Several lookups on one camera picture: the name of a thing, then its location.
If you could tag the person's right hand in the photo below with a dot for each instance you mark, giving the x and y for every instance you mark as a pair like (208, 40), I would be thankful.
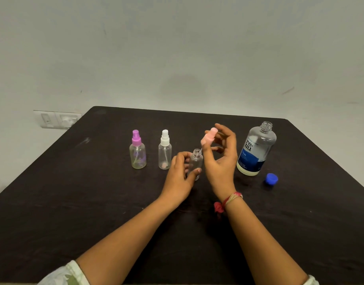
(223, 172)

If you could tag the person's left hand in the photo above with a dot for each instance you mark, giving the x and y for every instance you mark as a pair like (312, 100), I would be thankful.
(177, 185)

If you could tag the small clear bottle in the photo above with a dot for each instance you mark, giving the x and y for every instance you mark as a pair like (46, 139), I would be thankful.
(165, 157)
(195, 163)

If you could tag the large clear bottle blue label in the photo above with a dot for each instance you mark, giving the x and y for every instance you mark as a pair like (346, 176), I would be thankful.
(254, 155)

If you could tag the pink spray cap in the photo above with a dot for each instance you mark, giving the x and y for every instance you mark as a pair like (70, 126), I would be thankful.
(208, 137)

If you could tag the white spray cap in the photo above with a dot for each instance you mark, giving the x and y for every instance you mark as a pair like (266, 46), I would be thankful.
(165, 140)

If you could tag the small round bottle purple print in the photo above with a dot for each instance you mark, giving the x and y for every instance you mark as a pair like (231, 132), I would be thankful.
(138, 157)

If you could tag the blue screw cap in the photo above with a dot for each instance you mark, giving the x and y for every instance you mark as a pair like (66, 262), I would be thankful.
(271, 179)

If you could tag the purple spray cap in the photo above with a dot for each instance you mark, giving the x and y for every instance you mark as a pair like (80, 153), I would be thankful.
(136, 139)

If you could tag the person's right forearm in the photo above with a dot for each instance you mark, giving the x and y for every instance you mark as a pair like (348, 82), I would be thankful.
(262, 249)

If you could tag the person's left forearm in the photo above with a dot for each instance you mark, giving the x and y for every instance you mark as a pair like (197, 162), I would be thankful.
(125, 246)

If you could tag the red thread wristband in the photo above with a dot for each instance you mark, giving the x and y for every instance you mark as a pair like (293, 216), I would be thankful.
(219, 207)

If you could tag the white plug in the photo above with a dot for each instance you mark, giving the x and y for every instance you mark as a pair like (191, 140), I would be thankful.
(67, 120)

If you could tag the green floral right sleeve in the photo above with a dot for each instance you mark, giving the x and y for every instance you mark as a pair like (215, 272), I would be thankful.
(311, 281)

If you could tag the green floral sleeve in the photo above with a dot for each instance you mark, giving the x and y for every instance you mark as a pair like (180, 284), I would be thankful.
(63, 276)
(311, 281)

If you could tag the green floral left sleeve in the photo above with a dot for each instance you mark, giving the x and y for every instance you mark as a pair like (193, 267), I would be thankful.
(63, 276)

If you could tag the white wall socket panel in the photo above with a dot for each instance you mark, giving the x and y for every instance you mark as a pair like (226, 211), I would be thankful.
(46, 119)

